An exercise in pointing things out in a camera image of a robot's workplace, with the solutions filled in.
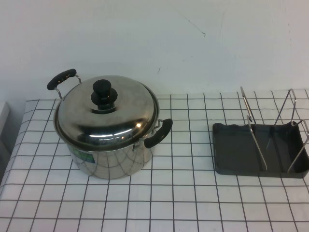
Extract steel pot lid black knob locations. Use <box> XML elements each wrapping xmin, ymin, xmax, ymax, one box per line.
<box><xmin>53</xmin><ymin>74</ymin><xmax>160</xmax><ymax>148</ymax></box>

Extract stainless steel cooking pot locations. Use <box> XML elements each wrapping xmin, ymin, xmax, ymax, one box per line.
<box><xmin>46</xmin><ymin>68</ymin><xmax>173</xmax><ymax>180</ymax></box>

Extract black plastic rack tray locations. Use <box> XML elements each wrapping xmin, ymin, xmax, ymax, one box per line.
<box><xmin>211</xmin><ymin>122</ymin><xmax>309</xmax><ymax>179</ymax></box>

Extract white black-grid tablecloth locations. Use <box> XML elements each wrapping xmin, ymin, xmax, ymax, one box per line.
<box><xmin>0</xmin><ymin>93</ymin><xmax>309</xmax><ymax>232</ymax></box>

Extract steel wire lid rack frame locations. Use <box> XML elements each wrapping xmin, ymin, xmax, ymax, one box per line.
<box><xmin>240</xmin><ymin>86</ymin><xmax>309</xmax><ymax>171</ymax></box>

